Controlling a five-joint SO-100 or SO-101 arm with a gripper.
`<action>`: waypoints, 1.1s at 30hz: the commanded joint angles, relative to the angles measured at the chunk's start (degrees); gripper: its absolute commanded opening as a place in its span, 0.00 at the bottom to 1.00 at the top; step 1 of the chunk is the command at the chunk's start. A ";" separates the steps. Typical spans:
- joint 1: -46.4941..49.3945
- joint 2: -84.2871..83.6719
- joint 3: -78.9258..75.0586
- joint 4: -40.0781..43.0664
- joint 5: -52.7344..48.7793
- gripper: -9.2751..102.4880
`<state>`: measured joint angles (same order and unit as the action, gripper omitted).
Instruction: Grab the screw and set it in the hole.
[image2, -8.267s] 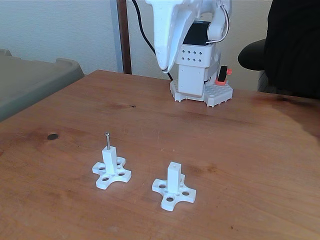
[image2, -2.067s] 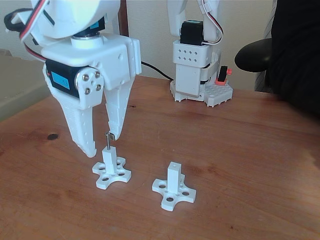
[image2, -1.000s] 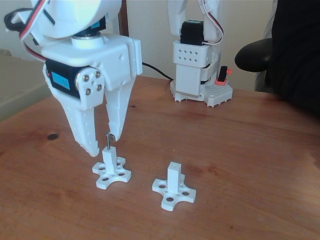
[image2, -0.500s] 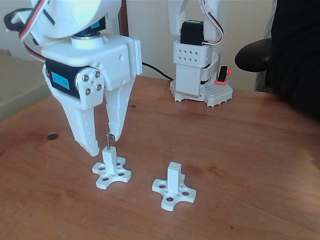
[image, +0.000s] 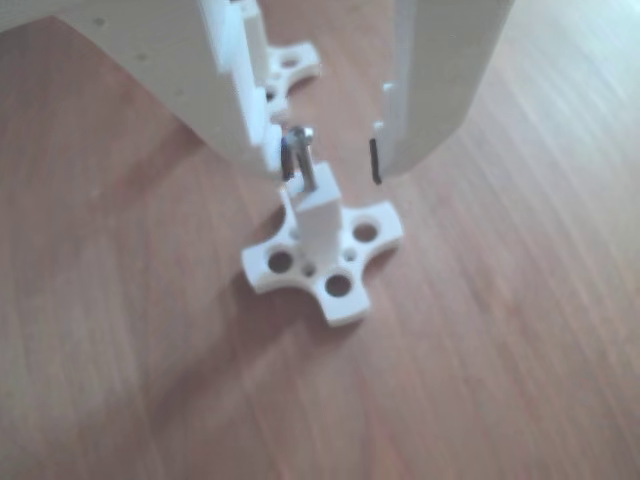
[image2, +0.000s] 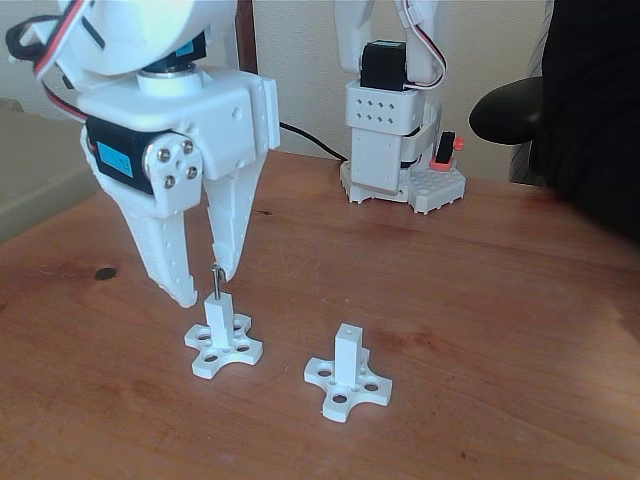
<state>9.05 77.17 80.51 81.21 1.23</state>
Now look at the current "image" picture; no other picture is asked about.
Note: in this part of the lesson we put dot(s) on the white cross-base post stand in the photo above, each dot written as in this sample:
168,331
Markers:
295,62
320,220

